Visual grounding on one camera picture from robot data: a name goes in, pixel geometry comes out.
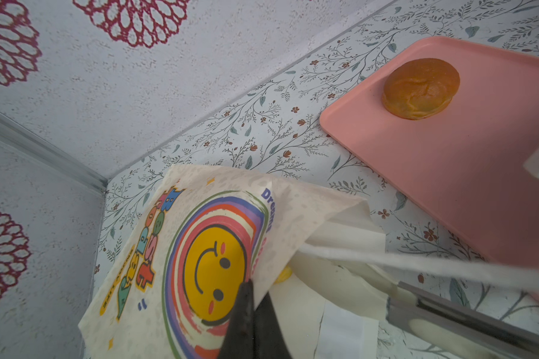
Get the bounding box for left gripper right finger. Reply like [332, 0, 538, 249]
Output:
[254, 294, 292, 359]

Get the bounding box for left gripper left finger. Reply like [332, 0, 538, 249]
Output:
[217, 281, 255, 359]

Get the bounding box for white paper bag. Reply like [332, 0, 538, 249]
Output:
[78, 163, 539, 359]

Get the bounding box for metal tongs white tips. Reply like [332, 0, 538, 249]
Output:
[289, 253, 539, 358]

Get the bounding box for round brown bun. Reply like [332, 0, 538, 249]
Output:
[381, 58, 461, 121]

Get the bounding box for yellow fake bread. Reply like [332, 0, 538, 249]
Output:
[274, 266, 293, 284]

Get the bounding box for pink plastic tray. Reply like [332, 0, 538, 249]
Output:
[320, 37, 539, 269]

